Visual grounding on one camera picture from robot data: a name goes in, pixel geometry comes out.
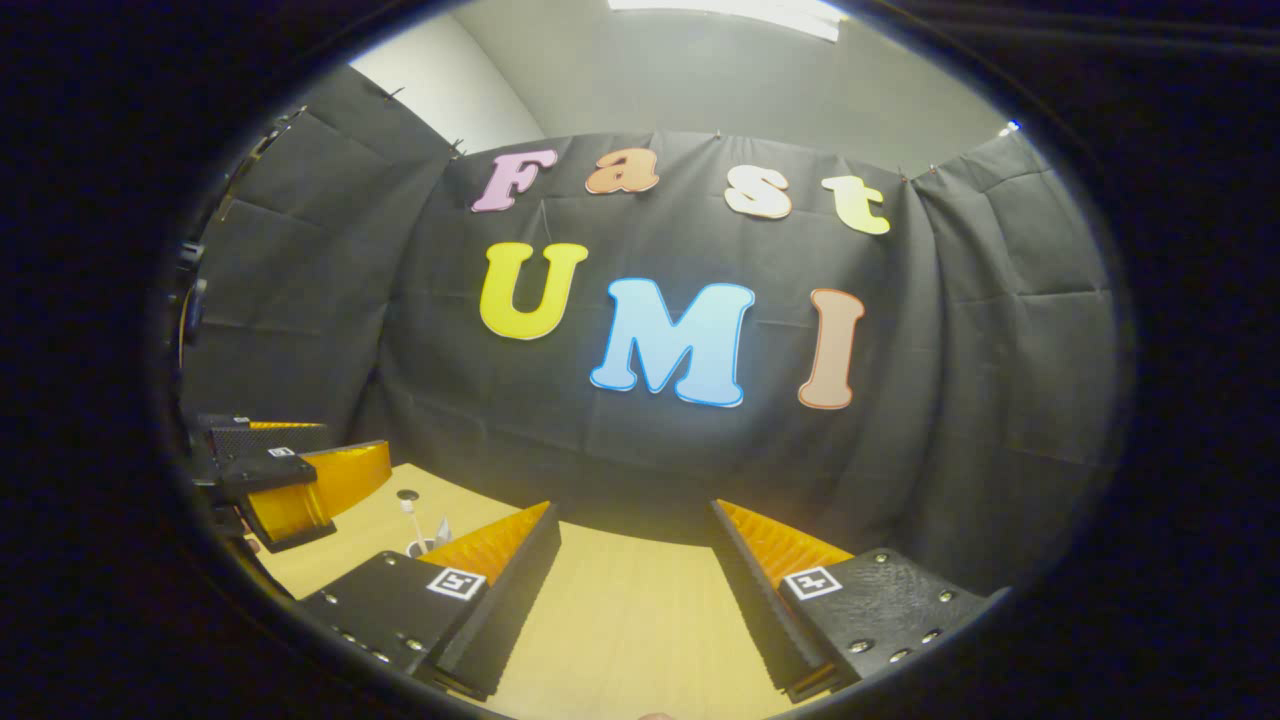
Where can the light wooden desktop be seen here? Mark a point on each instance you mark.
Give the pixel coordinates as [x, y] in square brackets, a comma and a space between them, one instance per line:
[620, 620]

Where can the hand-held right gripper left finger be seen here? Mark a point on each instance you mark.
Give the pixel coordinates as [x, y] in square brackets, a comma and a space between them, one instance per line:
[520, 600]

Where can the long ceiling light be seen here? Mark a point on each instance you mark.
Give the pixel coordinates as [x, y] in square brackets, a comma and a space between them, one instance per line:
[730, 15]

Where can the black backdrop cloth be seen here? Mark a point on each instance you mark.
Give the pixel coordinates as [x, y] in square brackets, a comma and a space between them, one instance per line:
[980, 350]

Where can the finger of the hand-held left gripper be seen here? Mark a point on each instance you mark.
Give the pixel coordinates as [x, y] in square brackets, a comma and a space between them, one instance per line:
[265, 472]
[270, 440]

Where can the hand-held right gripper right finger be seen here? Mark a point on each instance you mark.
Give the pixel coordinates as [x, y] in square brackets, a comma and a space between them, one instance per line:
[750, 590]

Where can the beige toothbrush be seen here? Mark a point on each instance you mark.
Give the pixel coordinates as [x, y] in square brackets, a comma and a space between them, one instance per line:
[413, 522]

